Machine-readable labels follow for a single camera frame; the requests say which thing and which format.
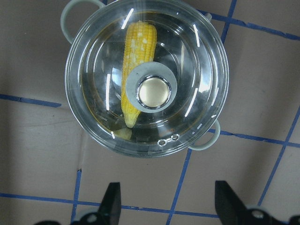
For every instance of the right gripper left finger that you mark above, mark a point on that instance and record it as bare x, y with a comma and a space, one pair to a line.
109, 210

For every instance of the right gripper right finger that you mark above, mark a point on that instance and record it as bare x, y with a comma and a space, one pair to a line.
232, 211

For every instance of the glass pot lid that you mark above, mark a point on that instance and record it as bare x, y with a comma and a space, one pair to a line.
150, 79

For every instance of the yellow corn cob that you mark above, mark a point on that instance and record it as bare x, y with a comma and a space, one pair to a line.
140, 44

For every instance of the pale green steel pot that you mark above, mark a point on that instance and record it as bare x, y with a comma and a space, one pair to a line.
147, 145

